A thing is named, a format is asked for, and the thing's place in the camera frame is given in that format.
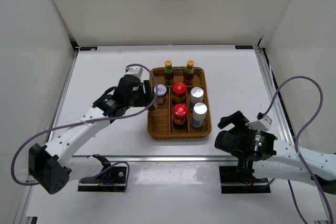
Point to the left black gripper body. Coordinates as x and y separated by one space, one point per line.
138 100

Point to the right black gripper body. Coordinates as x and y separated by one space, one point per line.
242 131

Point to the grey-lid spice jar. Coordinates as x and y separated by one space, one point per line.
152 107
160 91

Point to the yellow-cap sauce bottle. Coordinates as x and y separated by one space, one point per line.
189 73
168 73

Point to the red-lid sauce jar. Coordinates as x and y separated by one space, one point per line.
180 113
179 92

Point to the silver-cap white bottle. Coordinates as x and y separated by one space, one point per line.
199 114
196 96

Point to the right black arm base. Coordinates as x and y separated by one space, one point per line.
234 183

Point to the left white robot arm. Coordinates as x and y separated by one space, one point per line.
51 164

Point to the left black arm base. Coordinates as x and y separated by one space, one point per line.
113 181

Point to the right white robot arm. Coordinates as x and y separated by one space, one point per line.
261 154

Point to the brown wicker divided basket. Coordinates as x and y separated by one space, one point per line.
160 121

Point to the left black corner label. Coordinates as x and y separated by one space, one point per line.
88 48

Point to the black corner label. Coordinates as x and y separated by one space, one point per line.
244 47
88 48

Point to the right black corner label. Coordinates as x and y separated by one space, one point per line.
244 47

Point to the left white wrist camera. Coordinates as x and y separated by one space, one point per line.
135 71

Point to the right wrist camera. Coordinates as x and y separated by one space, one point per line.
262 123

